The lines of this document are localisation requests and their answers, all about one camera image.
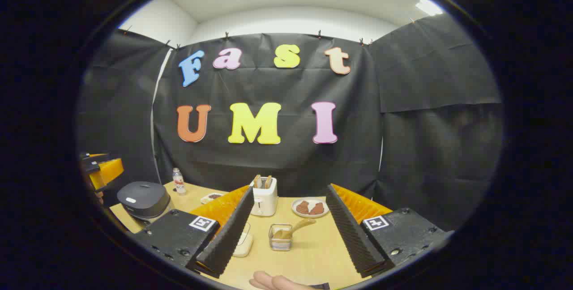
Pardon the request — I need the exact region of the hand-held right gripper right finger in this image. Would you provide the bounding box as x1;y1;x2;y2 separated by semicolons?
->
325;183;455;278

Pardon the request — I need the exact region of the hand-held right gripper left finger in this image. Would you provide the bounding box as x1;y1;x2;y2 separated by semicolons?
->
133;186;255;279

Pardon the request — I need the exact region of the clear container of rice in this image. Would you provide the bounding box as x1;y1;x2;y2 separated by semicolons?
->
232;222;254;258

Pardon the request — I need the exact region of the black silver rice cooker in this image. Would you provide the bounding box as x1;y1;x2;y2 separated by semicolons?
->
117;181;171;220

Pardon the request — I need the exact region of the wooden spoon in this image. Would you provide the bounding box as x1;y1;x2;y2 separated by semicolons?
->
273;218;316;239

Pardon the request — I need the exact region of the white toaster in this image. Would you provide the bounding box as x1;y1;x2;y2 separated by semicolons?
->
249;177;278;217

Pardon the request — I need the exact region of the white round plate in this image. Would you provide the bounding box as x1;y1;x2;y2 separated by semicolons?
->
291;197;330;218

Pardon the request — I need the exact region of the small clear plastic bottle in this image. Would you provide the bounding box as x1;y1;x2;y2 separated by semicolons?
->
173;168;186;195

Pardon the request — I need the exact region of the black backdrop cloth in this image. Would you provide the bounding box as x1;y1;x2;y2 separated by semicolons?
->
78;13;504;232

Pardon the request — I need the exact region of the ceiling light panel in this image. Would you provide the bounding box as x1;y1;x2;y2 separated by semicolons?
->
415;0;445;17

